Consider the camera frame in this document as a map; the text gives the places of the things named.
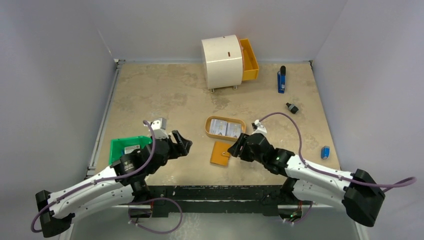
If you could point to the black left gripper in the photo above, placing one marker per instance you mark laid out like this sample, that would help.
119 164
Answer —
179 148

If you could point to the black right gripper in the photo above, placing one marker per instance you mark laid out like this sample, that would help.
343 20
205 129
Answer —
243 146

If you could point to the orange leather card holder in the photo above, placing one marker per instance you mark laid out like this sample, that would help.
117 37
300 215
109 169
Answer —
220 155

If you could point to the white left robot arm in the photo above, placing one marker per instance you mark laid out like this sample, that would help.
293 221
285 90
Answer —
121 182

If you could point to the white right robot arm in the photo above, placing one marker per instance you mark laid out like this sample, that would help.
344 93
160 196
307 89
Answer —
355 193

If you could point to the loose card in tray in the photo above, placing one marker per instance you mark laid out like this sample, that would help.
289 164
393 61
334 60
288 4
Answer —
233 130

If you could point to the small box in bin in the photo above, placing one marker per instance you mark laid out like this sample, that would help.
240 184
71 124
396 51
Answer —
129 149

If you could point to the small black knob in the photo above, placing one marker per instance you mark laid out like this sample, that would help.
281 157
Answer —
292 108

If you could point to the green plastic bin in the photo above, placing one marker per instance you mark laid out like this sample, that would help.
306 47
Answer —
117 144

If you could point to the orange open drawer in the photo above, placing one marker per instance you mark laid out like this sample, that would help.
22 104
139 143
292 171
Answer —
250 64

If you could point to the small blue eraser block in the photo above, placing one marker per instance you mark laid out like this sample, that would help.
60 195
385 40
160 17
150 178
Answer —
325 152

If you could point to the blue black marker pen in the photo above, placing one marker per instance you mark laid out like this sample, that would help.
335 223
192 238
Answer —
281 79

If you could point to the white round drawer cabinet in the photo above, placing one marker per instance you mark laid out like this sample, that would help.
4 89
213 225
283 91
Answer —
223 62

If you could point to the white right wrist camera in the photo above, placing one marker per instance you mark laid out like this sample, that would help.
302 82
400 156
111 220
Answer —
258 128

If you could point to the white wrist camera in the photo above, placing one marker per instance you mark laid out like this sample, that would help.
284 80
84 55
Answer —
258 128
158 127

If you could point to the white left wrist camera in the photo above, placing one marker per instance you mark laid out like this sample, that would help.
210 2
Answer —
158 127

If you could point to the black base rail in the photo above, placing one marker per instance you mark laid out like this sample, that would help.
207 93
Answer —
267 200

